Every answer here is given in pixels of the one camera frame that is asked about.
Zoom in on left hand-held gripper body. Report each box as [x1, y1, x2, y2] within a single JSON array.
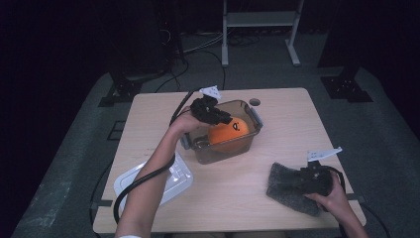
[[189, 84, 227, 126]]

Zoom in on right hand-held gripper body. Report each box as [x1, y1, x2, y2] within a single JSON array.
[[298, 147, 344, 196]]

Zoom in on grey fuzzy cloth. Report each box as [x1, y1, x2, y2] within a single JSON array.
[[265, 162, 323, 217]]

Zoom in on orange plush toy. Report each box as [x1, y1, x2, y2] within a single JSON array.
[[207, 117, 251, 153]]

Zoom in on clear grey storage box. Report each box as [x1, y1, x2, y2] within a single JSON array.
[[179, 99, 264, 166]]

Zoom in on white box lid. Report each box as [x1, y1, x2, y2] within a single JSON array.
[[113, 152, 194, 212]]

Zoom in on person's left hand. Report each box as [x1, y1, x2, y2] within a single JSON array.
[[169, 107, 204, 137]]

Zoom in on person's right hand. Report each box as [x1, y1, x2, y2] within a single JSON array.
[[305, 172, 351, 222]]

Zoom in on black tape strip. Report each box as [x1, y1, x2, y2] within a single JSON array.
[[345, 192, 367, 203], [89, 198, 114, 210]]

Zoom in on black stand base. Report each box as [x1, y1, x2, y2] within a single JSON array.
[[97, 77, 143, 107], [320, 74, 374, 103]]

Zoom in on white metal stand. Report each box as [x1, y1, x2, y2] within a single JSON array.
[[221, 0, 305, 67]]

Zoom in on right hand-held gripper cable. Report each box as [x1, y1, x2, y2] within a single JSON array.
[[325, 165, 347, 196]]

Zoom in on hand-held gripper cable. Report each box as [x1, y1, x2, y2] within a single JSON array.
[[113, 90, 196, 226], [325, 165, 347, 196]]

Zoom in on black floor cable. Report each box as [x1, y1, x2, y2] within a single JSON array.
[[155, 49, 227, 93]]

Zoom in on light floor cables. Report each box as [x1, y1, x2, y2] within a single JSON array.
[[182, 31, 226, 56]]

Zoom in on black cable beside table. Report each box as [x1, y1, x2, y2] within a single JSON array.
[[360, 201, 392, 238], [88, 162, 113, 232]]

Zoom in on left hand-held gripper cable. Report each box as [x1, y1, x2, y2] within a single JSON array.
[[113, 90, 196, 226]]

